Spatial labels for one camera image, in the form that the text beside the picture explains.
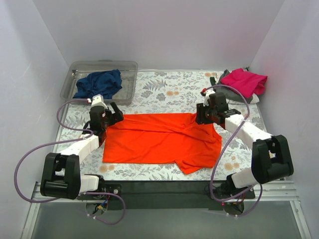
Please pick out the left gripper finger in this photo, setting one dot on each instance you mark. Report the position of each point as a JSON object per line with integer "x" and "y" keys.
{"x": 115, "y": 108}
{"x": 116, "y": 117}

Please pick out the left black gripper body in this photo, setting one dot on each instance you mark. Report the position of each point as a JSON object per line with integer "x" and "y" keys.
{"x": 112, "y": 116}

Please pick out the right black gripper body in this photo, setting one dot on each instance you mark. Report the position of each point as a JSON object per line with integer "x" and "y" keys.
{"x": 201, "y": 115}

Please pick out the orange t shirt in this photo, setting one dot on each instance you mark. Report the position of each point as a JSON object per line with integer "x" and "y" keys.
{"x": 162, "y": 139}

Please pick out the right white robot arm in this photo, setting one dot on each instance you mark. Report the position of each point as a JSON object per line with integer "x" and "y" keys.
{"x": 271, "y": 158}

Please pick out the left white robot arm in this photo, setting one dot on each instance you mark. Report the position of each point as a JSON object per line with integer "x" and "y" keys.
{"x": 61, "y": 177}

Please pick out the white folded shirt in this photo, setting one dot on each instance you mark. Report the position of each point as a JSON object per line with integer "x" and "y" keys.
{"x": 255, "y": 100}

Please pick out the blue t shirt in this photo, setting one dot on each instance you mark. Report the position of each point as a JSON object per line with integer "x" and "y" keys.
{"x": 106, "y": 83}

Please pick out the clear plastic bin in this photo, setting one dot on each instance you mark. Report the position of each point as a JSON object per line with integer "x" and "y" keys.
{"x": 81, "y": 69}

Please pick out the grey folded t shirt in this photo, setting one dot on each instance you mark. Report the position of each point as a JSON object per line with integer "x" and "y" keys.
{"x": 228, "y": 93}

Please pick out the dark green folded shirt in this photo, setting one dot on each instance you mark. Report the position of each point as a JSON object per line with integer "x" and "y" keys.
{"x": 213, "y": 83}

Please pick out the pink folded t shirt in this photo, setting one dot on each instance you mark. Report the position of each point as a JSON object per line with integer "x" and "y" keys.
{"x": 247, "y": 83}

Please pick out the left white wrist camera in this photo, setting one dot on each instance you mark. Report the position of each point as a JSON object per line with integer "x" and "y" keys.
{"x": 97, "y": 100}

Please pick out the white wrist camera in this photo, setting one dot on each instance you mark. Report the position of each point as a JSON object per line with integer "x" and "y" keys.
{"x": 206, "y": 93}
{"x": 97, "y": 100}

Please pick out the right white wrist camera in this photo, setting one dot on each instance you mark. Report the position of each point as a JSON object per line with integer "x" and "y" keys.
{"x": 206, "y": 93}

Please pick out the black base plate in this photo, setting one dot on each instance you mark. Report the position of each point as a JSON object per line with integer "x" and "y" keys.
{"x": 164, "y": 194}

